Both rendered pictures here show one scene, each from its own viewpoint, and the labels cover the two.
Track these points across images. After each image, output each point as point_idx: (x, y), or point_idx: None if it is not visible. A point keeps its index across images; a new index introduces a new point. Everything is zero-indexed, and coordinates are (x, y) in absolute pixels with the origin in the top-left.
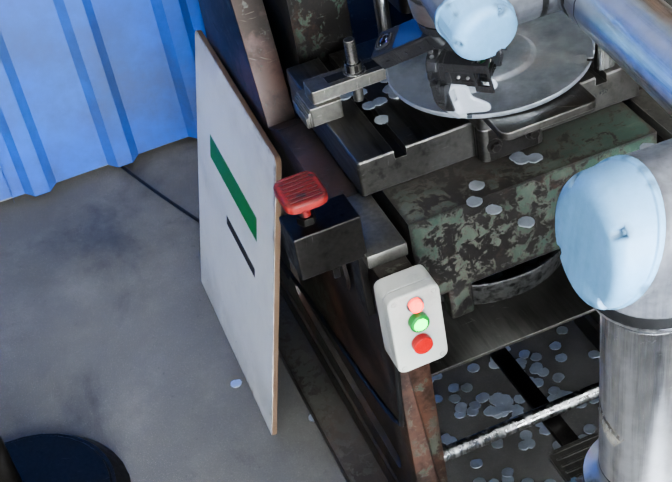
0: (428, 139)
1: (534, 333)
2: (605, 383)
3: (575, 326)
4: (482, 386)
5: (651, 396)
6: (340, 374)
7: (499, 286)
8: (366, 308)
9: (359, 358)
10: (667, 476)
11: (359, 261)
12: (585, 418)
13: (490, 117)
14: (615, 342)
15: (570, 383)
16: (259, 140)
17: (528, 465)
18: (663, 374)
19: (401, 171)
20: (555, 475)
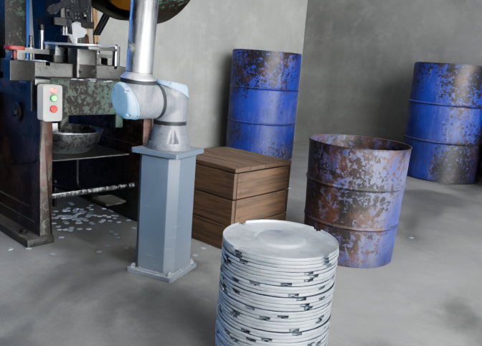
0: (57, 63)
1: (87, 157)
2: (130, 25)
3: (96, 204)
4: (59, 214)
5: (145, 24)
6: (0, 197)
7: (76, 137)
8: (30, 107)
9: (14, 171)
10: (148, 66)
11: (31, 83)
12: (101, 218)
13: (82, 45)
14: (135, 2)
15: (95, 213)
16: None
17: (79, 226)
18: (148, 14)
19: (46, 72)
20: (90, 227)
